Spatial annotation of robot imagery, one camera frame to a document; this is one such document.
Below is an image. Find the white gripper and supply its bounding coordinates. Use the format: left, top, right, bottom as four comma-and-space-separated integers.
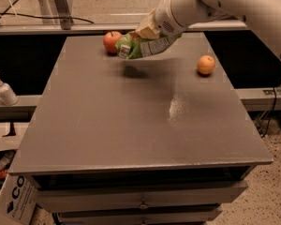
136, 0, 186, 39

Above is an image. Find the green rice chip bag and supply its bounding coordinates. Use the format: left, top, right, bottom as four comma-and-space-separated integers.
115, 32, 182, 59

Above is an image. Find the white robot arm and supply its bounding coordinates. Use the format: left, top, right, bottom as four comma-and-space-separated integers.
136, 0, 281, 61

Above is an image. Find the red apple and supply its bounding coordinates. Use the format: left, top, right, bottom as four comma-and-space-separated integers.
103, 31, 123, 54

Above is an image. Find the orange fruit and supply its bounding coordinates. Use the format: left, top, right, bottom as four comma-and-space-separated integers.
197, 55, 215, 75

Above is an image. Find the grey side shelf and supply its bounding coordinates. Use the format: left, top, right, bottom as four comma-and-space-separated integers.
0, 94, 43, 122

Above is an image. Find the white pump bottle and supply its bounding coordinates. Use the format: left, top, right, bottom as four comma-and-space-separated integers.
0, 79, 18, 106

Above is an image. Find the grey upper drawer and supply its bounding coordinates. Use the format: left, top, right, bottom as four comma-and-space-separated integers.
33, 181, 248, 213

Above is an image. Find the grey drawer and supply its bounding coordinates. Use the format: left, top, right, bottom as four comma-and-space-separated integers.
33, 181, 248, 213
59, 205, 222, 225

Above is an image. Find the grey lower drawer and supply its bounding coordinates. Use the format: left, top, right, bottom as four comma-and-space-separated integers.
59, 205, 222, 225

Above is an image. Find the white cardboard box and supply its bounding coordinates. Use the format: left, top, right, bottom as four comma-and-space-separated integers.
0, 175, 36, 225

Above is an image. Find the metal frame rail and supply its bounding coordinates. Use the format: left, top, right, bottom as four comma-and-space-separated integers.
0, 20, 248, 36

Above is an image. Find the left metal bracket post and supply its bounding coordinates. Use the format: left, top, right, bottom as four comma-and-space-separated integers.
54, 0, 73, 30

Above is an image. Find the black cable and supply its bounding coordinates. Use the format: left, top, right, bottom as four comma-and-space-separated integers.
0, 0, 95, 25

